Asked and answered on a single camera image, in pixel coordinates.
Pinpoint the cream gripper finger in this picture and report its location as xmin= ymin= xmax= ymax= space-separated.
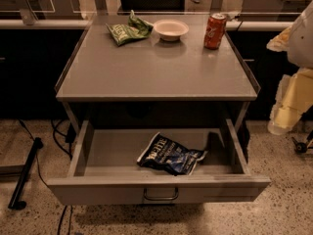
xmin=267 ymin=74 xmax=291 ymax=135
xmin=266 ymin=26 xmax=291 ymax=52

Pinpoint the blue chip bag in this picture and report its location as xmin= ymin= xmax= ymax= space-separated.
xmin=137 ymin=132 xmax=207 ymax=176

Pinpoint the grey top drawer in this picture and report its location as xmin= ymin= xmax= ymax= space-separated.
xmin=48 ymin=120 xmax=270 ymax=205

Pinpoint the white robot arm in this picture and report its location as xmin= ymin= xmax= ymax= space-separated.
xmin=267 ymin=2 xmax=313 ymax=135

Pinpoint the green chip bag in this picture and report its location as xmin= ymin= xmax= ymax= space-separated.
xmin=106 ymin=10 xmax=154 ymax=46

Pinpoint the grey counter cabinet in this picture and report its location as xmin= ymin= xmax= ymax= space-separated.
xmin=57 ymin=14 xmax=259 ymax=128

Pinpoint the black caster wheel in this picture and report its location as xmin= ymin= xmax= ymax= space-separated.
xmin=291 ymin=130 xmax=313 ymax=154

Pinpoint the red soda can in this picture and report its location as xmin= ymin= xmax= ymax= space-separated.
xmin=203 ymin=13 xmax=226 ymax=50

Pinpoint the white bowl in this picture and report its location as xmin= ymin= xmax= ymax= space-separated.
xmin=154 ymin=20 xmax=189 ymax=42

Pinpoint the black chair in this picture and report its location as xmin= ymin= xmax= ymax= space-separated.
xmin=117 ymin=0 xmax=185 ymax=15

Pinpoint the black floor stand bar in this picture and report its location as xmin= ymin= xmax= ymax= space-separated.
xmin=8 ymin=137 xmax=43 ymax=211

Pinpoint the metal drawer handle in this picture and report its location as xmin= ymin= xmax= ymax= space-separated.
xmin=143 ymin=188 xmax=179 ymax=202

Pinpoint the black floor cable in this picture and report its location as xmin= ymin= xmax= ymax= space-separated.
xmin=17 ymin=118 xmax=74 ymax=235

